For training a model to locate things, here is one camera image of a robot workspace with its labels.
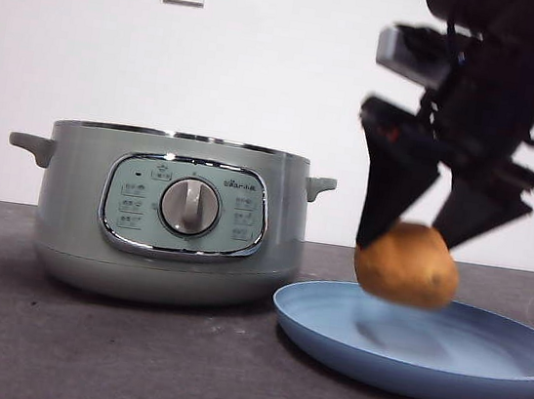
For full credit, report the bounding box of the brown potato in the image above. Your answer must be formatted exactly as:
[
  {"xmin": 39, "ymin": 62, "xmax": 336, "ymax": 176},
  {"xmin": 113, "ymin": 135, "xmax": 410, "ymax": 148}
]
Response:
[{"xmin": 349, "ymin": 215, "xmax": 467, "ymax": 314}]

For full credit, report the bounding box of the blue round plate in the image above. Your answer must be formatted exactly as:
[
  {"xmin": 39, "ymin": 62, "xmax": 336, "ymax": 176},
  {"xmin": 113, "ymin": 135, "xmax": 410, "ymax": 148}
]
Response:
[{"xmin": 261, "ymin": 271, "xmax": 534, "ymax": 399}]

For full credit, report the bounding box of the pale green electric steamer pot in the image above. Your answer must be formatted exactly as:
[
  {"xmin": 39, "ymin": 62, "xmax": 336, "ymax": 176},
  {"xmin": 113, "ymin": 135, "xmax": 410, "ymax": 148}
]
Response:
[{"xmin": 0, "ymin": 109, "xmax": 342, "ymax": 327}]

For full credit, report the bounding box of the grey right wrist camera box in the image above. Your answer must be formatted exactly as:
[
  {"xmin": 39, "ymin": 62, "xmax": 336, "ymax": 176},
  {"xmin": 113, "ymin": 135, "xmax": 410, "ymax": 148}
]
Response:
[{"xmin": 371, "ymin": 20, "xmax": 457, "ymax": 91}]

